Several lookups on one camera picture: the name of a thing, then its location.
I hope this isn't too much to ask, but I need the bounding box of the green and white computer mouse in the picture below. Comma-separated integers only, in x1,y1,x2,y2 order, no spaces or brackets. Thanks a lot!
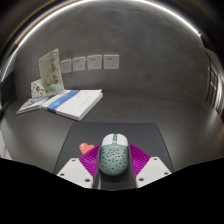
98,132,131,177

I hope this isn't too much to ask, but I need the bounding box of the white book with blue band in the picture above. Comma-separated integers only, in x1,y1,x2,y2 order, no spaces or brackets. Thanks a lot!
40,88,104,122

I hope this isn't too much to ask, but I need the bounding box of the black mouse pad with heart print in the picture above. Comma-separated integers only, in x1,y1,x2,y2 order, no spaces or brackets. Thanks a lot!
53,122,175,176

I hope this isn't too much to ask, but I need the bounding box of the green leaflet in clear stand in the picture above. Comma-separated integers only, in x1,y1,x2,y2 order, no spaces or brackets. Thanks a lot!
38,47,66,98

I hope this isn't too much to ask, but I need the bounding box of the white light strip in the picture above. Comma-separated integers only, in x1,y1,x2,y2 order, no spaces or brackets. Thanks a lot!
1,0,203,83

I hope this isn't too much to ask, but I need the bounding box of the small colourful printed card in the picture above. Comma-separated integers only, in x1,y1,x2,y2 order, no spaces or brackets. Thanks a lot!
30,78,47,99

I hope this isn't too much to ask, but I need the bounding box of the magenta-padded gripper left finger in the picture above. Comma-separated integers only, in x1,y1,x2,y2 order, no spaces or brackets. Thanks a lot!
56,143,103,190

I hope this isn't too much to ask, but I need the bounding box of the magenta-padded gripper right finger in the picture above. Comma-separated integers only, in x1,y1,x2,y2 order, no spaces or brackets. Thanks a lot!
127,142,173,190

